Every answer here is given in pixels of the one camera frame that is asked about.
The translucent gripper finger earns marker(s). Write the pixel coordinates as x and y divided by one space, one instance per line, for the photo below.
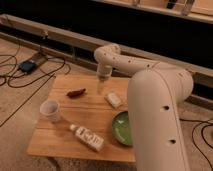
100 86

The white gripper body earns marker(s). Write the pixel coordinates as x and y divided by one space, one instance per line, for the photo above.
104 72

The white sponge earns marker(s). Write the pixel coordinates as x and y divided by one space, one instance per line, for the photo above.
113 99

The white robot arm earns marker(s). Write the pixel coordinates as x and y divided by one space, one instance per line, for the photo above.
154 90

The wooden table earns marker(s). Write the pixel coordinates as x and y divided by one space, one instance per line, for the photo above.
90 110

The white labelled bottle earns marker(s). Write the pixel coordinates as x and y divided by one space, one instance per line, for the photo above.
88 137

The white plastic cup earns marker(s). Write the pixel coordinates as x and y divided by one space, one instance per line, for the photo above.
50 109

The blue power adapter box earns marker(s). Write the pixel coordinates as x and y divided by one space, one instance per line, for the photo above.
27 66

